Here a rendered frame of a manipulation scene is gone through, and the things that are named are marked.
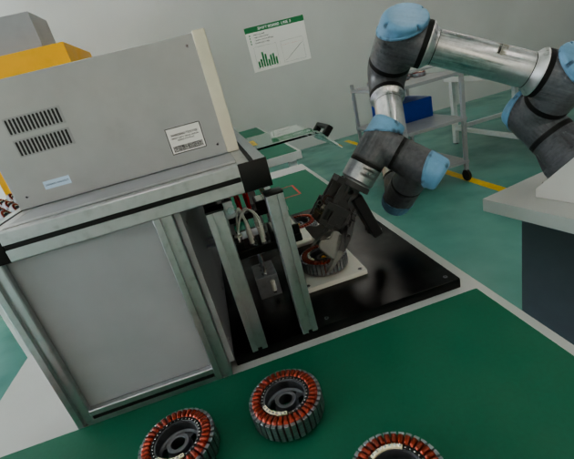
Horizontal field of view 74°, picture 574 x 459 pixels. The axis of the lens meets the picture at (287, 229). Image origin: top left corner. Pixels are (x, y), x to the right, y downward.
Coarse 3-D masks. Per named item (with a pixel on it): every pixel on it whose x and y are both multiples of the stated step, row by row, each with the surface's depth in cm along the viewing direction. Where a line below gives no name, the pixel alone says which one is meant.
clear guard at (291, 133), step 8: (280, 128) 120; (288, 128) 115; (296, 128) 111; (304, 128) 108; (256, 136) 117; (264, 136) 113; (272, 136) 109; (280, 136) 106; (288, 136) 103; (296, 136) 99; (304, 136) 98; (320, 136) 105; (264, 144) 100; (272, 144) 97; (336, 144) 101
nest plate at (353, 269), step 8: (352, 256) 93; (352, 264) 89; (360, 264) 88; (336, 272) 87; (344, 272) 86; (352, 272) 86; (360, 272) 86; (312, 280) 87; (320, 280) 86; (328, 280) 85; (336, 280) 85; (344, 280) 85; (312, 288) 84; (320, 288) 85
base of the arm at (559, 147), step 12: (564, 120) 99; (552, 132) 99; (564, 132) 98; (540, 144) 101; (552, 144) 99; (564, 144) 97; (540, 156) 102; (552, 156) 99; (564, 156) 96; (552, 168) 99
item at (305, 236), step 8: (296, 224) 83; (272, 232) 82; (296, 232) 84; (304, 232) 88; (248, 240) 87; (256, 240) 85; (272, 240) 83; (296, 240) 84; (304, 240) 85; (248, 248) 83; (256, 248) 82; (264, 248) 83; (272, 248) 83; (240, 256) 82; (248, 256) 83; (264, 264) 85; (264, 272) 86
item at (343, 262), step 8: (312, 248) 94; (304, 256) 90; (312, 256) 92; (320, 256) 91; (344, 256) 88; (304, 264) 88; (312, 264) 87; (320, 264) 86; (344, 264) 88; (304, 272) 90; (312, 272) 87; (320, 272) 86
